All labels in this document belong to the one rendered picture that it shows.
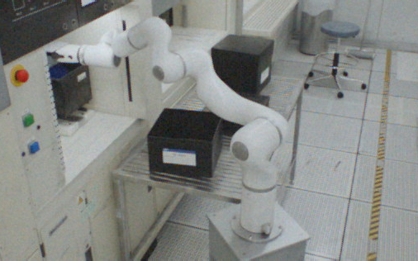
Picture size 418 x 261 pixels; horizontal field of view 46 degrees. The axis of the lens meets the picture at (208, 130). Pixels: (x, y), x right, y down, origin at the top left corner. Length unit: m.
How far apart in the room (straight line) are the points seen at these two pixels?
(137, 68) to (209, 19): 1.47
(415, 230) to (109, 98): 1.95
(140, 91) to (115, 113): 0.20
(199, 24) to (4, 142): 2.30
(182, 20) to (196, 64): 1.93
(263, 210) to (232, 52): 1.23
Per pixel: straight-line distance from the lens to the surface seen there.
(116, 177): 2.12
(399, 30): 6.14
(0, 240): 1.67
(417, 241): 3.12
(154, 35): 1.73
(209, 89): 1.62
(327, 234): 3.01
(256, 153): 1.50
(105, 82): 2.31
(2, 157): 1.58
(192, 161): 2.01
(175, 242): 2.89
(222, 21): 3.55
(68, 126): 2.22
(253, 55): 2.67
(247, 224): 1.74
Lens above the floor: 1.90
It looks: 28 degrees down
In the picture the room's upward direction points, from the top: straight up
